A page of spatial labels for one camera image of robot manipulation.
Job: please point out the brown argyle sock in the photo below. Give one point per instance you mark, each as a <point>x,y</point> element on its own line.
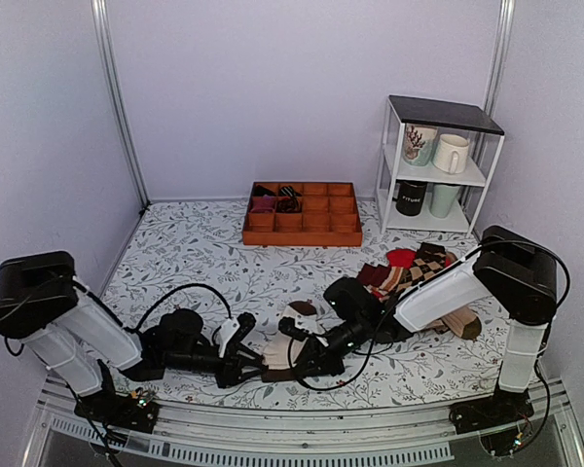
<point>429,260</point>

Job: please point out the white ceramic mug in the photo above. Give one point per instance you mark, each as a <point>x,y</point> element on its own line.
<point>451,153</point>

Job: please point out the dark rolled sock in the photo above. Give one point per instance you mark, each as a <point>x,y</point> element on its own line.
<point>262,191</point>

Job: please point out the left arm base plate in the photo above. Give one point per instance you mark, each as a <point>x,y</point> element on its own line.
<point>120,411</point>

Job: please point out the pale green cup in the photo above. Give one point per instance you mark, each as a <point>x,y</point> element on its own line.
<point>443,198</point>

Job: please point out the aluminium corner post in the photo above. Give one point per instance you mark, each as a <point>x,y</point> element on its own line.
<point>109,67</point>
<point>500,52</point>

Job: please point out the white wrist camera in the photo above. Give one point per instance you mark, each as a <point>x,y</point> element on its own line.
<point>301,329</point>
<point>232,332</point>

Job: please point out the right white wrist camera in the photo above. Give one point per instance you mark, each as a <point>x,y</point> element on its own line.
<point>301,329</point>

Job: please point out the black mug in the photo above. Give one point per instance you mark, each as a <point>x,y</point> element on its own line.
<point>410,197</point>

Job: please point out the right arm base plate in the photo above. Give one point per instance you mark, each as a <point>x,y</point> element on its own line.
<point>489,412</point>

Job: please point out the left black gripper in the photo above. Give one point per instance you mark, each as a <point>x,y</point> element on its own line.
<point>231,372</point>

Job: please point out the right aluminium corner post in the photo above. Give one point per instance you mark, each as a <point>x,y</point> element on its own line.
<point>500,52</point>

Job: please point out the wooden compartment tray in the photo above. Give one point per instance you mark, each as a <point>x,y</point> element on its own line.
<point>329,218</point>

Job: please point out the black striped rolled sock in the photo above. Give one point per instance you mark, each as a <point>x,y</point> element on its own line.
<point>288,200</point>

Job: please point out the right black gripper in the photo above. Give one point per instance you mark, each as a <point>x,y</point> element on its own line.
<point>314,352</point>

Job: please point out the cream and brown sock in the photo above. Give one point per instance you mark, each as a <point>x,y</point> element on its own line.
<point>275,351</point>

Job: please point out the white metal shelf rack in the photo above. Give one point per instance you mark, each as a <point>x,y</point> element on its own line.
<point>486,140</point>

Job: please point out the left aluminium corner post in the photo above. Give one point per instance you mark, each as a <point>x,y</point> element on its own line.
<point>109,67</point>

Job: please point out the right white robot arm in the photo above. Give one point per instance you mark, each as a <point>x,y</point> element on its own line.
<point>519,274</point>

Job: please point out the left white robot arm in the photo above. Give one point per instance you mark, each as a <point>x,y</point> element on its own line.
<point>47,309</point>

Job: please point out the magenta rolled sock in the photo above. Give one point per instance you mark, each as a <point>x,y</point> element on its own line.
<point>263,204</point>

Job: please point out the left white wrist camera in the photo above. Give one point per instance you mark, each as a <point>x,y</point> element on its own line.
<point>232,332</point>

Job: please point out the floral tablecloth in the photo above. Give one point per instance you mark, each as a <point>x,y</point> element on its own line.
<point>192,255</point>

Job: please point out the red sock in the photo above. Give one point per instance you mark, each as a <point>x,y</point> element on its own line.
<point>398,258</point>

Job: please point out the floral pattern mug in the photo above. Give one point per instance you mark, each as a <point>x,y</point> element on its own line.
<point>419,144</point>

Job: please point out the striped maroon sock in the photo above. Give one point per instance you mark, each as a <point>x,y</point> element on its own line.
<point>382,280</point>

